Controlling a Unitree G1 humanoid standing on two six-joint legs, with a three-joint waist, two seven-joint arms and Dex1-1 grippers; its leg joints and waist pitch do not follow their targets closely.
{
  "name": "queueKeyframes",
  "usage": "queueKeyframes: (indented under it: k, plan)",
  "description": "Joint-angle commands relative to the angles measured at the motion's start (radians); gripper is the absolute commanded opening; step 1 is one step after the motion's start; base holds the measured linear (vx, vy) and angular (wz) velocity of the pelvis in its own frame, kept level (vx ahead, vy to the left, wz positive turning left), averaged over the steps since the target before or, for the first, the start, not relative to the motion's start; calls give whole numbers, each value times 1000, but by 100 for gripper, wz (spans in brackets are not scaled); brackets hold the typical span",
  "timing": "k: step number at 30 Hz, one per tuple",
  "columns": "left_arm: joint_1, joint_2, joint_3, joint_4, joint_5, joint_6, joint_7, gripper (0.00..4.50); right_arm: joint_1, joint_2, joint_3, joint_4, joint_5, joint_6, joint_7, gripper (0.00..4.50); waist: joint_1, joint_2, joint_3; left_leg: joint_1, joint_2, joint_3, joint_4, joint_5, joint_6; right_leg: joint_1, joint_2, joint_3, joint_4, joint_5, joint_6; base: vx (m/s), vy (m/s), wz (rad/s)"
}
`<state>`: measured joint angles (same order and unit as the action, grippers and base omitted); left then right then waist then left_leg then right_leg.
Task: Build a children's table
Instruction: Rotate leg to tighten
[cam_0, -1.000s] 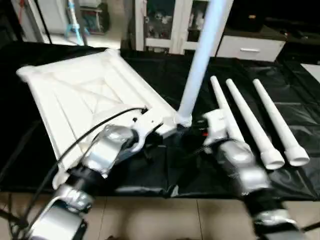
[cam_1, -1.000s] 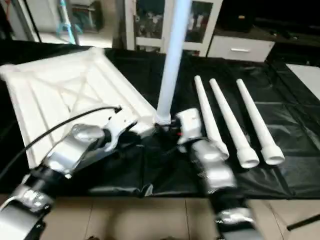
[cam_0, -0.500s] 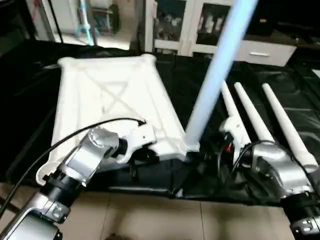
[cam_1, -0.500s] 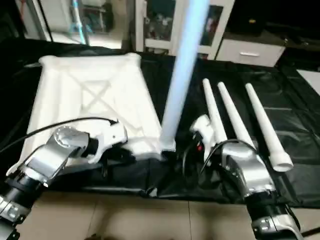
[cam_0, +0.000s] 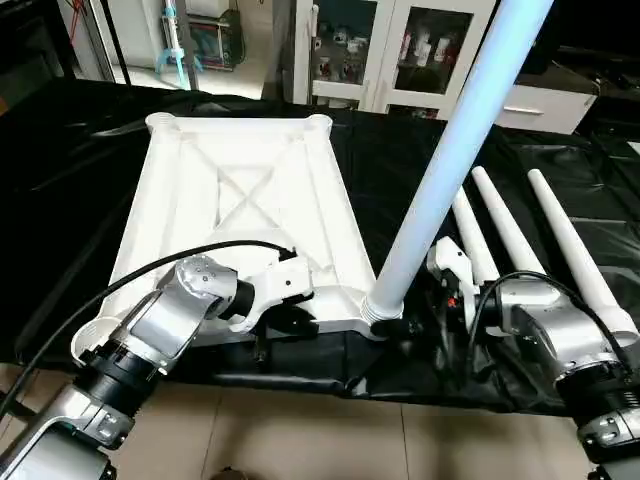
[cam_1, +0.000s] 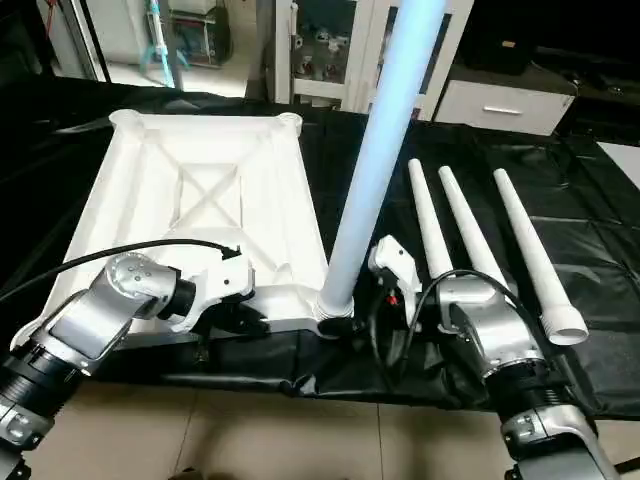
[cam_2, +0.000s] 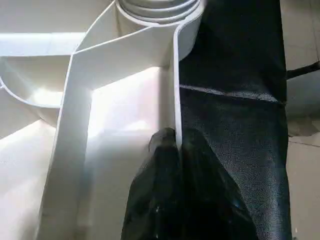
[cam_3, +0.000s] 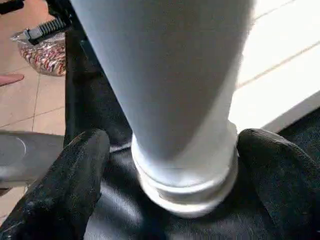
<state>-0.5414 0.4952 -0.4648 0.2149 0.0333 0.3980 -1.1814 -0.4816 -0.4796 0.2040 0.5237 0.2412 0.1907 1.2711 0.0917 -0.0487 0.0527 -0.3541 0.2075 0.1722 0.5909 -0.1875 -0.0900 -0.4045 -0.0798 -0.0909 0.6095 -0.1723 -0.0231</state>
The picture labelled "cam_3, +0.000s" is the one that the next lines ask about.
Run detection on white plastic table top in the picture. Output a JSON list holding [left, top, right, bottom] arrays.
[[229, 0, 320, 134]]

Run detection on black work mat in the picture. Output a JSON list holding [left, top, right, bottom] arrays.
[[62, 20, 320, 240]]

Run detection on white plastic table leg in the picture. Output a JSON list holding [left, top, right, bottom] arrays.
[[69, 0, 257, 220]]

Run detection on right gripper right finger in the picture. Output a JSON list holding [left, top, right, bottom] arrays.
[[237, 128, 320, 240]]

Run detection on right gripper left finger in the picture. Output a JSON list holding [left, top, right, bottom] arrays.
[[0, 128, 111, 240]]

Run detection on pink flat object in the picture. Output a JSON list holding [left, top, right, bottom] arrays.
[[0, 73, 25, 87]]

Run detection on clear bag striped contents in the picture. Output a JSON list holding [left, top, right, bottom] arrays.
[[10, 29, 68, 78]]

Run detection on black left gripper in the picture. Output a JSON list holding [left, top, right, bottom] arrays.
[[22, 0, 77, 46]]

